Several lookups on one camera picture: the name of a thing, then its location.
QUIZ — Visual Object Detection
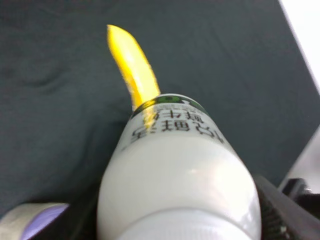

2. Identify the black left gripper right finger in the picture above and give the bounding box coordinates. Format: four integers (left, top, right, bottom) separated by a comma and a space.
253, 175, 320, 240

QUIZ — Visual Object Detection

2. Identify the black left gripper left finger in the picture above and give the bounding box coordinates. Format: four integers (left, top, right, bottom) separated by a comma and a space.
61, 189, 98, 240

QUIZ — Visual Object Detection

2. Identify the white milk bottle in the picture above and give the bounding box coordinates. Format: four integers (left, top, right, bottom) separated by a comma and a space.
96, 94, 262, 240

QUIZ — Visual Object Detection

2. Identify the purple capped paper-label can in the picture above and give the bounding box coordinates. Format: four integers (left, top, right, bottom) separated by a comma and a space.
0, 202, 69, 240

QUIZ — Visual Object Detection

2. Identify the dark green tablecloth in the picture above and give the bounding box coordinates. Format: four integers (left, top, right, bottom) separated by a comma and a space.
0, 0, 320, 221

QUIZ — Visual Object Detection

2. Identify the yellow banana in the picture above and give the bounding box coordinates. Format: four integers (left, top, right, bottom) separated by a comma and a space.
106, 24, 161, 110

